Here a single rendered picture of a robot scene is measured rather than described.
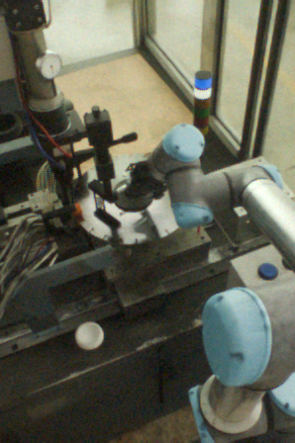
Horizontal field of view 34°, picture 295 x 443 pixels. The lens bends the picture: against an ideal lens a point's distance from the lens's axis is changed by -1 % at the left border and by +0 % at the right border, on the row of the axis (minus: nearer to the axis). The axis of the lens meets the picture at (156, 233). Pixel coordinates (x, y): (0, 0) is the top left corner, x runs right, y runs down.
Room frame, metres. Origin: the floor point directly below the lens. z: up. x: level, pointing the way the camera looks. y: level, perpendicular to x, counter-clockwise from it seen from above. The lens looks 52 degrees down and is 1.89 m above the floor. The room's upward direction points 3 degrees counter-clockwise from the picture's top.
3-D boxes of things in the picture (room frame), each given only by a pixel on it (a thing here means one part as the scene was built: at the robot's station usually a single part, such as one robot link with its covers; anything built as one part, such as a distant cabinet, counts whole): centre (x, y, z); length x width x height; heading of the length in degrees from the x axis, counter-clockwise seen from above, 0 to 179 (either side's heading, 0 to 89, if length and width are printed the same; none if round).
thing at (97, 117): (0.83, 0.11, 1.17); 0.06 x 0.05 x 0.20; 102
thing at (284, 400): (0.34, -0.25, 0.91); 0.13 x 0.12 x 0.14; 101
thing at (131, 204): (0.88, 0.06, 0.96); 0.11 x 0.11 x 0.03
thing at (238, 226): (0.94, -0.28, 0.82); 0.18 x 0.18 x 0.15; 21
